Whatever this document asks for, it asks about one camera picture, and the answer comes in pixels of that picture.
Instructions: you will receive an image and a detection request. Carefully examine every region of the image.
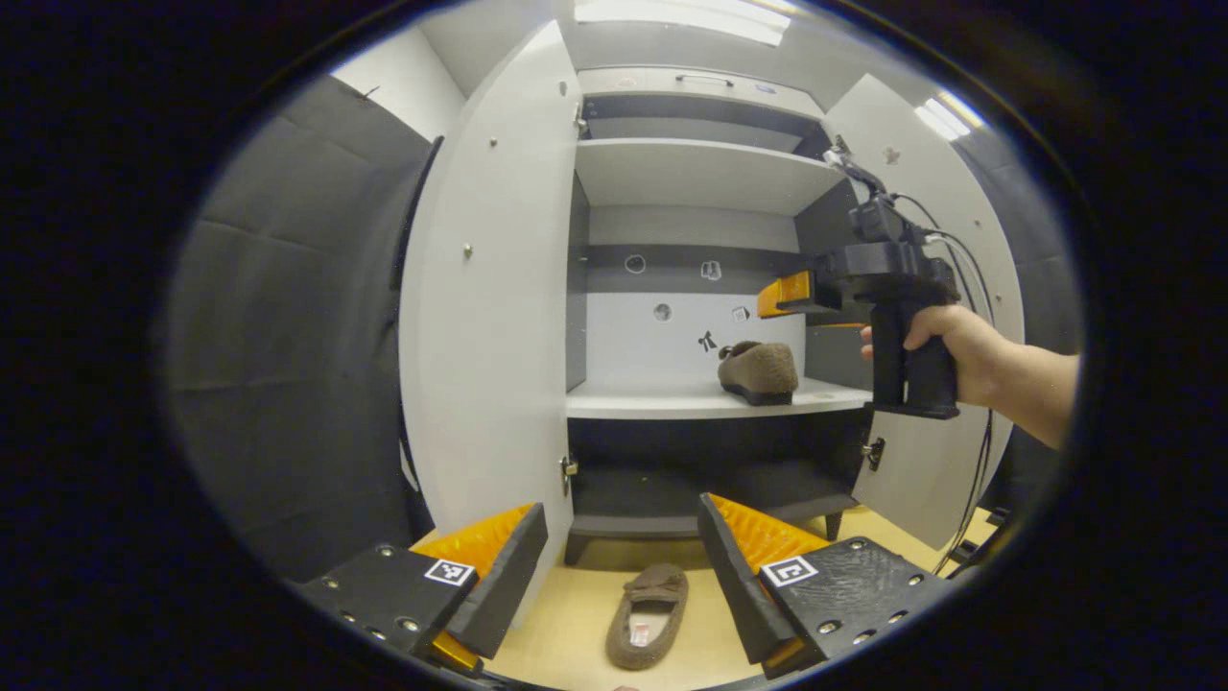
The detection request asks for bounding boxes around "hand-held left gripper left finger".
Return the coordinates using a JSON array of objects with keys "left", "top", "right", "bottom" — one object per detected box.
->
[{"left": 305, "top": 501, "right": 550, "bottom": 678}]

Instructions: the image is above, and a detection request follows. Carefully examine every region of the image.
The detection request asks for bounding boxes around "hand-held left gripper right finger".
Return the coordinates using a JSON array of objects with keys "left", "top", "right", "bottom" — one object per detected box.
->
[{"left": 697, "top": 492, "right": 960, "bottom": 678}]

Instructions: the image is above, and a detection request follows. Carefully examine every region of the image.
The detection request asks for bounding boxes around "brown fuzzy shoe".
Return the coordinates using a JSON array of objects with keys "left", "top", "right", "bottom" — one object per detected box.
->
[
  {"left": 718, "top": 341, "right": 800, "bottom": 407},
  {"left": 604, "top": 562, "right": 690, "bottom": 672}
]

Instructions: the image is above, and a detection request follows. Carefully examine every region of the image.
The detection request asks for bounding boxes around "white cabinet door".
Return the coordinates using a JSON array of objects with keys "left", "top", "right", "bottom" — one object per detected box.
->
[
  {"left": 823, "top": 74, "right": 1026, "bottom": 553},
  {"left": 398, "top": 19, "right": 583, "bottom": 625}
]

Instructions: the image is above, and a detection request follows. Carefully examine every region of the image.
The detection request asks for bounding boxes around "white cabinet drawer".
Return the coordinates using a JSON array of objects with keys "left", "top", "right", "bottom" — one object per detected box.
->
[{"left": 579, "top": 65, "right": 824, "bottom": 118}]

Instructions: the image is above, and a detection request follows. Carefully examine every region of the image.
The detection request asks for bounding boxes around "small ceiling light panel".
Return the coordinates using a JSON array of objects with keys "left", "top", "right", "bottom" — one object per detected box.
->
[{"left": 913, "top": 89, "right": 985, "bottom": 142}]

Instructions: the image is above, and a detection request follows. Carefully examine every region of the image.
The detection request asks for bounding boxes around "large ceiling light panel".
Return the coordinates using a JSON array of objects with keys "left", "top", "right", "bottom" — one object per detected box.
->
[{"left": 574, "top": 0, "right": 792, "bottom": 47}]

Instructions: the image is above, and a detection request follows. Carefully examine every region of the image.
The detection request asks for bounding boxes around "black backdrop cloth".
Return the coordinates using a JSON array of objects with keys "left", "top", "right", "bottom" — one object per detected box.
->
[{"left": 163, "top": 75, "right": 1085, "bottom": 577}]

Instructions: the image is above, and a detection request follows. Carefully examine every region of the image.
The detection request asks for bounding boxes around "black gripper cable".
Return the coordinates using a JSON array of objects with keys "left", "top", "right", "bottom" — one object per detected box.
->
[{"left": 825, "top": 144, "right": 1004, "bottom": 577}]

